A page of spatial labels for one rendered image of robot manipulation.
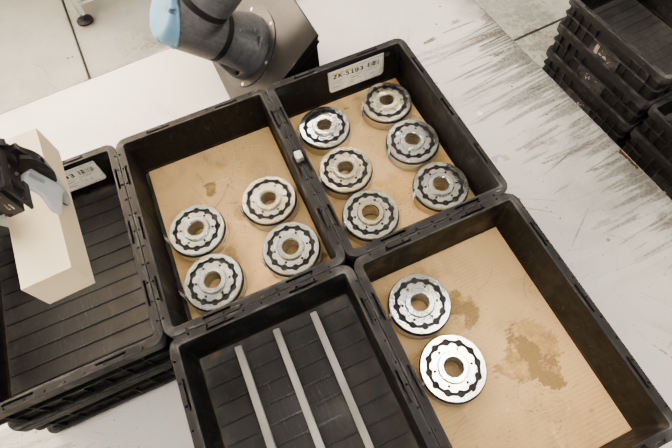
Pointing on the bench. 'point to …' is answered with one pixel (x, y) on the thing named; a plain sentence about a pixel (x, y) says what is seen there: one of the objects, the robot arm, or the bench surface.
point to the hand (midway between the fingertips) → (36, 206)
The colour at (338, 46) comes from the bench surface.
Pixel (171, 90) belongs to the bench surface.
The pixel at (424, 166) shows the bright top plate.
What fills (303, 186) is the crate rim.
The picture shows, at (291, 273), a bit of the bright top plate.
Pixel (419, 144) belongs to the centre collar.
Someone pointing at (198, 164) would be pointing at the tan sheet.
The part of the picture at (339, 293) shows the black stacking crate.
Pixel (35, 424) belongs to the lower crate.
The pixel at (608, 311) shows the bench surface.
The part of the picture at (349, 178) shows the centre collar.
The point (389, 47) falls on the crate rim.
